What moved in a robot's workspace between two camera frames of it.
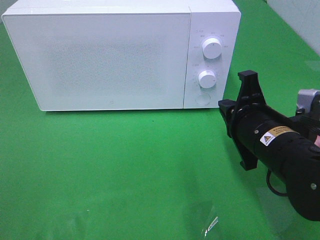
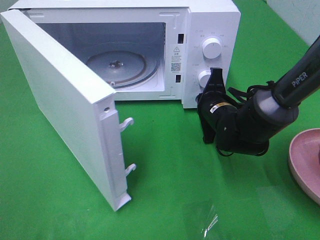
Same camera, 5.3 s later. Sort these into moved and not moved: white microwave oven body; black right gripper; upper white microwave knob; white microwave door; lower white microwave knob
Moved: black right gripper; white microwave door
Not moved: upper white microwave knob; white microwave oven body; lower white microwave knob
